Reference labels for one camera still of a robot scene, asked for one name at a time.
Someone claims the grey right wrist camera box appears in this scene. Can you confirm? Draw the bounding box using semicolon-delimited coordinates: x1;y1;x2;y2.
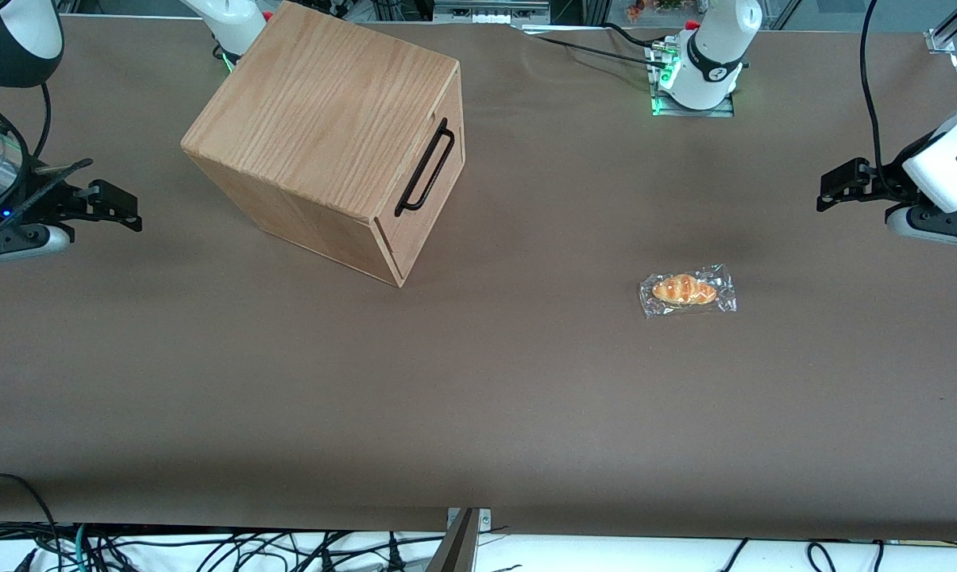
0;225;72;265

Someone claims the short black base cable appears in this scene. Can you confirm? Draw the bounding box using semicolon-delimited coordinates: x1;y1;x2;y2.
601;21;666;48

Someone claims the black metal drawer handle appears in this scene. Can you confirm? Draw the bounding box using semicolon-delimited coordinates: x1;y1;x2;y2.
394;118;456;218

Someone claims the bread roll in clear wrapper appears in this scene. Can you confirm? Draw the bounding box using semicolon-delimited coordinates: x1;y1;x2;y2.
639;264;739;320

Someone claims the light wooden drawer cabinet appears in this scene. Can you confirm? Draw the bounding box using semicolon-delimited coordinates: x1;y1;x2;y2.
180;0;465;288

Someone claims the aluminium frame profile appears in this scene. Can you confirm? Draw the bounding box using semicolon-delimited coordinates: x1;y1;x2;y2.
925;0;957;55

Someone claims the grey electronics box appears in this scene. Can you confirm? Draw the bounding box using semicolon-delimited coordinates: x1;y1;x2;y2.
433;0;552;26

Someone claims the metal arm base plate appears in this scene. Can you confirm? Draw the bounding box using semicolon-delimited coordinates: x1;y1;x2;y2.
647;38;737;118

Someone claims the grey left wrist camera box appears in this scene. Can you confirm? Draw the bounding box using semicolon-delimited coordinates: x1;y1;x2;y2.
886;205;957;251

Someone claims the long black base cable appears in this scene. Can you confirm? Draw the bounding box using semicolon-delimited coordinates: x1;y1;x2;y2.
516;24;668;68

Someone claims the small metal bracket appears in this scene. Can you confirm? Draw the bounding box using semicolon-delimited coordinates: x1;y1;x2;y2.
446;507;492;531

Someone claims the dark metal bar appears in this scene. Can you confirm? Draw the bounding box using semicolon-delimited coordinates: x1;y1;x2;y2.
424;508;480;572

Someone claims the black looped cable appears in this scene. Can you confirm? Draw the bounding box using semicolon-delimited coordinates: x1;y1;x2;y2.
0;473;64;572

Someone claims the wooden drawer with black handle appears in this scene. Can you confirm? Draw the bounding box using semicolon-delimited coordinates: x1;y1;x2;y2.
375;64;465;259

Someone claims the brown table cover sheet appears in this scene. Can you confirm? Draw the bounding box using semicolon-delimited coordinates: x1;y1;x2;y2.
0;14;957;543

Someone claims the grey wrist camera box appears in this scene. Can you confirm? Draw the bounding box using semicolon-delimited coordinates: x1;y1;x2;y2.
0;225;72;265
886;205;957;251

